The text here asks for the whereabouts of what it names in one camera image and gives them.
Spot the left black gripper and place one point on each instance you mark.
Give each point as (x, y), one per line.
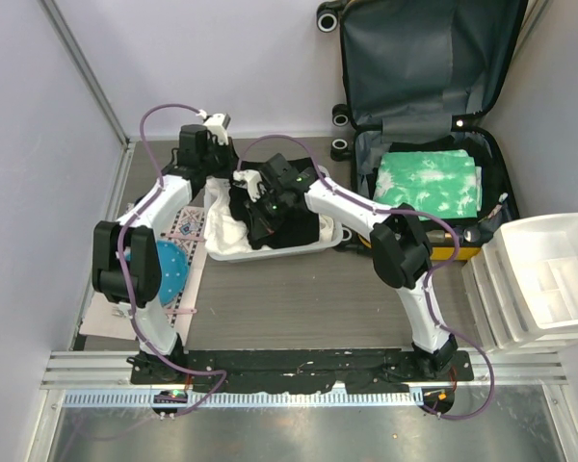
(230, 154)

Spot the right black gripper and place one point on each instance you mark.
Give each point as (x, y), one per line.
(262, 226)

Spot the black garment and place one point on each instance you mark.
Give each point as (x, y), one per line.
(289, 226)
(371, 156)

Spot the white perforated plastic basket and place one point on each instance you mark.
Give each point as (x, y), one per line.
(270, 252)

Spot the green white tie-dye shirt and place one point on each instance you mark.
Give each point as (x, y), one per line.
(446, 184)

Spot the yellow cartoon hard-shell suitcase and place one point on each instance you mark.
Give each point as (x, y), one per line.
(419, 71)

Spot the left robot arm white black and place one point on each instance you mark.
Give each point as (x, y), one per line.
(125, 262)

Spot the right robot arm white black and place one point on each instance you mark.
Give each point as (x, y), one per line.
(400, 249)

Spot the pink chopstick near cup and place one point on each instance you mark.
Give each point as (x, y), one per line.
(190, 238)

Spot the blue dotted plate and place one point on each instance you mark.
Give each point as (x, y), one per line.
(175, 270)

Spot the pink chopstick near edge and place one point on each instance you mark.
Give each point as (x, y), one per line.
(181, 312)

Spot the black cylindrical bottle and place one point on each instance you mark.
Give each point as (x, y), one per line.
(440, 238)

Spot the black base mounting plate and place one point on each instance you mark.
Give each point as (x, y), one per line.
(298, 371)

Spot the patterned white placemat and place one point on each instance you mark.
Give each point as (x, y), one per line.
(106, 319)

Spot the floral patterned small pouch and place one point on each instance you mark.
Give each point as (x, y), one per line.
(497, 208)

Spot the white compartment organizer tray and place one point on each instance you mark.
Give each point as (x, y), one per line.
(522, 286)

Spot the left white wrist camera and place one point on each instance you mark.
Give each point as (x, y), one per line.
(217, 125)

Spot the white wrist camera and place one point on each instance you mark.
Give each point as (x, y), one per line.
(217, 125)
(248, 180)

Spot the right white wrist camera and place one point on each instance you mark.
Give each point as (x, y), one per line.
(248, 180)

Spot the aluminium rail frame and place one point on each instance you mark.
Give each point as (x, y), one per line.
(102, 379)

